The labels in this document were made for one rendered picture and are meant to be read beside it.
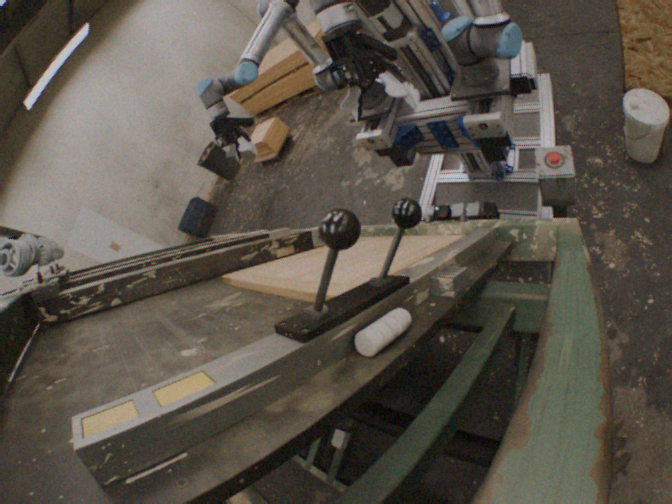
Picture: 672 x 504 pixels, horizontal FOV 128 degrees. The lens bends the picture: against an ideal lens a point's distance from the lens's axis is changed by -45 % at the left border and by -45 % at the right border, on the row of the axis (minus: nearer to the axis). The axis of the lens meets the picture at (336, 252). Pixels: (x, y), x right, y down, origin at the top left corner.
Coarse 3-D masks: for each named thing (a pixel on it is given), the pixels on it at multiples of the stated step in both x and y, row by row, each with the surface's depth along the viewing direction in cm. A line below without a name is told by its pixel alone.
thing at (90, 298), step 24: (264, 240) 99; (288, 240) 105; (312, 240) 114; (168, 264) 75; (192, 264) 80; (216, 264) 85; (240, 264) 91; (24, 288) 46; (48, 288) 50; (72, 288) 58; (96, 288) 59; (120, 288) 64; (144, 288) 69; (168, 288) 74; (48, 312) 49; (72, 312) 54
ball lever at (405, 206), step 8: (400, 200) 34; (408, 200) 34; (392, 208) 35; (400, 208) 33; (408, 208) 33; (416, 208) 33; (392, 216) 35; (400, 216) 34; (408, 216) 33; (416, 216) 33; (400, 224) 34; (408, 224) 34; (416, 224) 34; (400, 232) 36; (392, 240) 37; (400, 240) 36; (392, 248) 37; (392, 256) 37; (384, 264) 38; (384, 272) 39; (376, 280) 39; (384, 280) 39
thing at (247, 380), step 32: (448, 256) 53; (416, 288) 42; (352, 320) 32; (256, 352) 26; (288, 352) 26; (320, 352) 29; (160, 384) 21; (224, 384) 21; (256, 384) 23; (288, 384) 26; (160, 416) 17; (192, 416) 19; (224, 416) 21; (96, 448) 13; (128, 448) 15; (160, 448) 16; (96, 480) 12
